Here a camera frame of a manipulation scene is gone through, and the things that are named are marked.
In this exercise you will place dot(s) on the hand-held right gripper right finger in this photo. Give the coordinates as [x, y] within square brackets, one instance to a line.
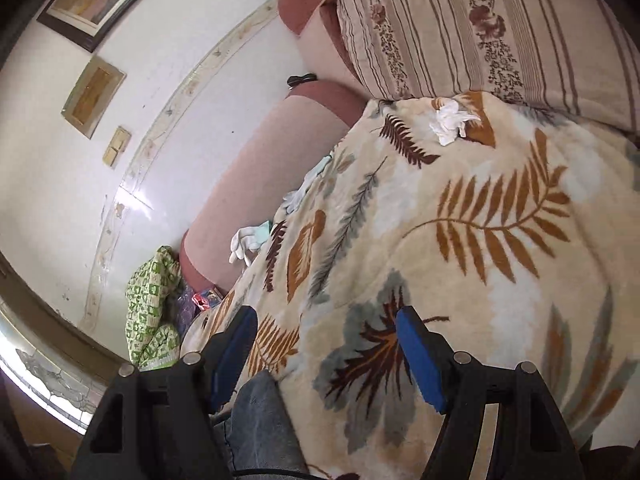
[417, 360]

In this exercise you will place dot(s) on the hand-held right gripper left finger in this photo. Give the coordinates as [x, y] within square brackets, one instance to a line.
[232, 355]

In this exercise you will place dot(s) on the grey denim pants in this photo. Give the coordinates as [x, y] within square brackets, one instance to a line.
[260, 425]

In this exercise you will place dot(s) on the red small packet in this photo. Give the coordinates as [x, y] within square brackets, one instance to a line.
[205, 300]

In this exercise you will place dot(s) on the purple plastic bag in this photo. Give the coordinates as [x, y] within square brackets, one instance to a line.
[185, 310]

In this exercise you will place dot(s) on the green patterned quilt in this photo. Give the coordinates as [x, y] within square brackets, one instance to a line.
[150, 310]

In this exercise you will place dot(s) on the leaf print blanket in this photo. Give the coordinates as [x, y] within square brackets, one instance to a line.
[450, 270]

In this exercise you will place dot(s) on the light teal cloth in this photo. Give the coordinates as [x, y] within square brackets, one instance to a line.
[262, 232]

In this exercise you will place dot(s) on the stained glass door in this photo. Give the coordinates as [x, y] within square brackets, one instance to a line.
[50, 380]

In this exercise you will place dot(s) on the grey white glove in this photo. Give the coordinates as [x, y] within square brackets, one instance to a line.
[305, 185]

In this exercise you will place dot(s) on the pink sofa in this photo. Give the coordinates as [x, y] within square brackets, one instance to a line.
[280, 160]

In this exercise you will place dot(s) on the crumpled white tissue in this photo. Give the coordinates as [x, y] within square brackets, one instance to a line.
[452, 119]

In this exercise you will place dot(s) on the black sunglasses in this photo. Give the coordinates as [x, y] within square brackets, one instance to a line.
[301, 79]

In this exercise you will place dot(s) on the striped floral cushion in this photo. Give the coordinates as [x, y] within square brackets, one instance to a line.
[475, 30]

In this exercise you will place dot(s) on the beige wall switch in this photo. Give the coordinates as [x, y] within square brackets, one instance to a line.
[116, 147]

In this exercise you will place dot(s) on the small wall plaque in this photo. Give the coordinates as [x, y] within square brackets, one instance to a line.
[92, 95]

